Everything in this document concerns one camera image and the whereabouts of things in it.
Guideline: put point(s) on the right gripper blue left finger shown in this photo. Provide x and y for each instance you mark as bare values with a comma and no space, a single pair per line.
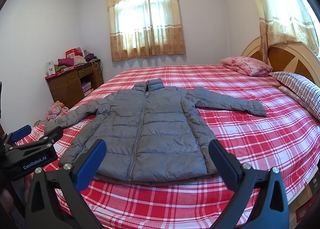
55,200

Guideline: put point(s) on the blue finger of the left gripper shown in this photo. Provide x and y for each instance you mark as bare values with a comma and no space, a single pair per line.
52,136
17,135

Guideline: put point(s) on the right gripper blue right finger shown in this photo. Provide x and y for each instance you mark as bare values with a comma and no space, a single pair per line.
271,208

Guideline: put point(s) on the grey puffer jacket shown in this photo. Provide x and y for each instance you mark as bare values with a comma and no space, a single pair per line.
154,133

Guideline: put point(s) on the pink clothes pile on floor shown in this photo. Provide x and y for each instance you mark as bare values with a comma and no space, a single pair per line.
56,110

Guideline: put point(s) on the magenta folded clothes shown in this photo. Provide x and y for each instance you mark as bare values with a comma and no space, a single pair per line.
66,62

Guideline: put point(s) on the beige folded clothes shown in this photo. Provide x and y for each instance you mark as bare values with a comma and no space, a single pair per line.
79,60

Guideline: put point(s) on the dark purple clothes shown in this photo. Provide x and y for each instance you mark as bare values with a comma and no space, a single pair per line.
90,57

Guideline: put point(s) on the cardboard box under bed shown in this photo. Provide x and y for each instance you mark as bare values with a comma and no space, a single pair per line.
303,200

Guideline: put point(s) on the brown wooden desk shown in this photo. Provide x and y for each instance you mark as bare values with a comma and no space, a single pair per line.
71,86

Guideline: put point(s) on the white greeting card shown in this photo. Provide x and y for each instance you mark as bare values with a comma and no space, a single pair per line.
50,67

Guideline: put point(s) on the green folded cloth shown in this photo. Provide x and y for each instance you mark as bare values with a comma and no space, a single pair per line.
58,68

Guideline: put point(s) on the red gift box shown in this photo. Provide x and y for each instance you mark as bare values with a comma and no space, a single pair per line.
74,52

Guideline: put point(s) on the striped pillow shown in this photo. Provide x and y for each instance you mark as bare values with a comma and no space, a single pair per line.
301,89

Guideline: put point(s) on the beige window curtain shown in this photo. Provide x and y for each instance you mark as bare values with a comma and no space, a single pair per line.
144,28

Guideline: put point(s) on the wooden headboard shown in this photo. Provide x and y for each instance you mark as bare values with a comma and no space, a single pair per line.
293,57

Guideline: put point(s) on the beige side curtain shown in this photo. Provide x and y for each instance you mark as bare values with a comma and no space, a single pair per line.
284,22

